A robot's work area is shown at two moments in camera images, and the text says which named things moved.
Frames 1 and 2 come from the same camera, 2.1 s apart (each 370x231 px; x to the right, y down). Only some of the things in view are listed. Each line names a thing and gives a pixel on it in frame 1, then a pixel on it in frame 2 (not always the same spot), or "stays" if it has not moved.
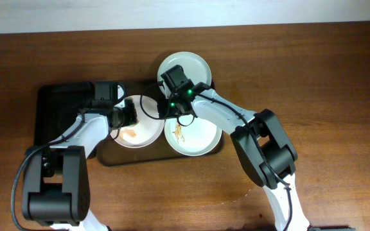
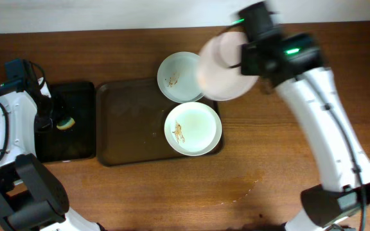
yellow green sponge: [130, 132] to [66, 123]
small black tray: [57, 108] stays
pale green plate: [191, 136] stays
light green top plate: [194, 68] stays
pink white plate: [147, 129] to [220, 67]
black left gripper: [131, 112] to [45, 120]
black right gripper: [164, 109] to [246, 59]
